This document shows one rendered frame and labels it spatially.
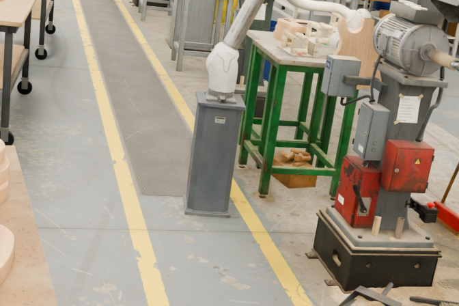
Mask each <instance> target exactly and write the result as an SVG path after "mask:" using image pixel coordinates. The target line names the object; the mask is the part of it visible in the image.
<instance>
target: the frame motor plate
mask: <svg viewBox="0 0 459 306"><path fill-rule="evenodd" d="M377 70H379V71H381V72H383V73H384V74H386V75H388V76H389V77H391V78H392V79H395V80H396V81H398V82H400V83H401V84H403V85H417V86H426V87H444V88H447V86H448V82H447V81H444V80H443V79H441V78H439V77H437V76H435V75H433V74H431V75H430V76H416V75H414V74H402V73H400V72H398V71H396V70H394V69H393V68H390V67H389V66H387V65H385V64H384V63H383V62H381V61H380V62H379V64H378V67H377Z"/></svg>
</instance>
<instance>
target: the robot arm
mask: <svg viewBox="0 0 459 306"><path fill-rule="evenodd" d="M288 1H289V2H290V3H292V4H293V5H295V6H296V7H298V8H300V9H303V10H309V11H319V12H335V13H338V14H340V15H341V16H342V17H343V18H345V19H346V22H347V27H348V30H349V31H354V30H356V29H357V28H358V27H359V25H360V21H361V17H362V18H365V17H369V18H371V15H370V13H369V12H368V11H367V10H366V9H359V10H357V11H356V10H350V9H348V8H347V7H346V6H344V5H341V4H338V3H330V2H323V1H312V0H288ZM263 2H264V0H245V2H244V3H243V5H242V7H241V9H240V11H239V13H238V15H237V17H236V19H235V21H234V22H233V24H232V26H231V28H230V29H229V31H228V33H227V35H226V37H225V39H224V41H223V42H220V43H218V44H217V45H216V46H215V48H214V49H213V51H212V52H211V54H209V56H208V58H207V60H206V69H207V71H208V74H209V87H208V91H205V92H204V94H205V95H206V101H208V102H220V103H231V104H237V101H236V100H235V97H234V90H235V86H236V79H237V74H238V62H237V59H238V57H239V53H238V47H239V46H240V44H241V42H242V40H243V39H244V37H245V35H246V33H247V32H248V30H249V28H250V26H251V24H252V22H253V20H254V18H255V17H256V15H257V13H258V11H259V9H260V8H261V6H262V4H263ZM329 44H330V45H331V47H332V48H333V49H334V50H336V49H337V47H338V44H339V33H338V31H337V32H335V33H333V34H332V35H331V36H330V37H329Z"/></svg>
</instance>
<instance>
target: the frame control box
mask: <svg viewBox="0 0 459 306"><path fill-rule="evenodd" d="M360 67H361V60H359V59H357V58H356V57H349V56H340V55H327V56H326V64H325V68H324V76H323V80H322V87H321V92H323V93H324V94H326V95H327V96H339V97H341V100H340V104H341V106H347V105H350V104H352V103H354V102H357V101H359V100H362V99H364V98H369V99H370V100H371V96H370V95H364V96H361V97H358V98H356V99H354V100H351V101H349V102H346V103H343V101H344V99H345V97H349V98H354V97H355V94H356V89H357V85H353V84H344V83H343V82H342V80H343V76H344V75H349V76H359V72H360ZM370 102H371V101H369V104H370Z"/></svg>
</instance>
